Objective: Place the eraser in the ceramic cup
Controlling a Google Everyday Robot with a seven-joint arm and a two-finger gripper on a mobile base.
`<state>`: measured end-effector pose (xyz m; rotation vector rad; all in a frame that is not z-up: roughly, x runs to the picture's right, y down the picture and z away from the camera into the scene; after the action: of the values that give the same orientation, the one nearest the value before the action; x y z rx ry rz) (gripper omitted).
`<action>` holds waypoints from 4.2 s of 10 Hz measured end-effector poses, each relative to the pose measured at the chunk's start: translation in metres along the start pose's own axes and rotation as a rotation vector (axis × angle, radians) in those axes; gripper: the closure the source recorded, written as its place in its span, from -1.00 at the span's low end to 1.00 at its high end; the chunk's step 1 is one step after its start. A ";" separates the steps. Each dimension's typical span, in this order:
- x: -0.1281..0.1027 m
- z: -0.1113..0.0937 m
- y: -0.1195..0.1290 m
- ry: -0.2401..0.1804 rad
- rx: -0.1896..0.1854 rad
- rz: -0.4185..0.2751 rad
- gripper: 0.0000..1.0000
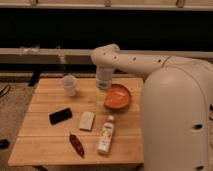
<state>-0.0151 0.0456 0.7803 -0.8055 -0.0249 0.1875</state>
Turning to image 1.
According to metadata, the red chili pepper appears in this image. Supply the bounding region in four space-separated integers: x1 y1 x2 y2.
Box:
69 134 84 157

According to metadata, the black rectangular eraser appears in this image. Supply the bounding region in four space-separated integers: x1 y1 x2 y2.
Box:
49 108 72 125

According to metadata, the orange bowl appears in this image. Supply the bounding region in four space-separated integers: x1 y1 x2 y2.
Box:
104 84 131 110

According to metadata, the black object on floor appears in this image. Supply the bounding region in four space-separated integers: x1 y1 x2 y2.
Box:
0 139 10 149

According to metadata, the white sponge block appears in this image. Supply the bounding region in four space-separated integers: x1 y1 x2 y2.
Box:
79 111 95 131

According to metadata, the black cable on floor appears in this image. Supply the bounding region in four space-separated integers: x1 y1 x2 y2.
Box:
0 83 12 98

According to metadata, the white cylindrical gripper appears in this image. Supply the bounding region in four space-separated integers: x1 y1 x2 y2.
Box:
96 67 113 90

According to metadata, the white plastic bottle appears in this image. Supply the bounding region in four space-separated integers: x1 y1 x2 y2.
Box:
97 116 114 154

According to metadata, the white ceramic cup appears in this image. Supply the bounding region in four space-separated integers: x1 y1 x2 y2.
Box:
61 75 77 97

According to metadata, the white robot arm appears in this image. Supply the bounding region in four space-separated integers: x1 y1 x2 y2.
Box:
91 44 213 171

